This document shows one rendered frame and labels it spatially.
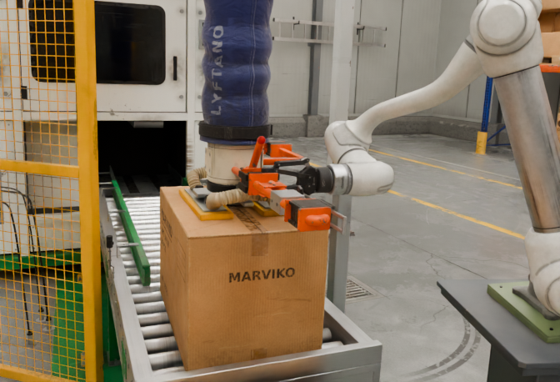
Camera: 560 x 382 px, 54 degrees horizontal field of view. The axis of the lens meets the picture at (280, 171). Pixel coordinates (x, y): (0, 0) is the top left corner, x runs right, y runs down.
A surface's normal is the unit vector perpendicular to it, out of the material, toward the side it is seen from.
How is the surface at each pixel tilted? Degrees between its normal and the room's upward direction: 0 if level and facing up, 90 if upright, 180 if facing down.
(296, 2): 90
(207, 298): 90
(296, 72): 90
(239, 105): 77
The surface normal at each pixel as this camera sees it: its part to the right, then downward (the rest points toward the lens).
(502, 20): -0.43, 0.11
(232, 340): 0.33, 0.19
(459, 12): -0.90, 0.05
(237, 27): 0.14, 0.03
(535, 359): 0.04, -0.98
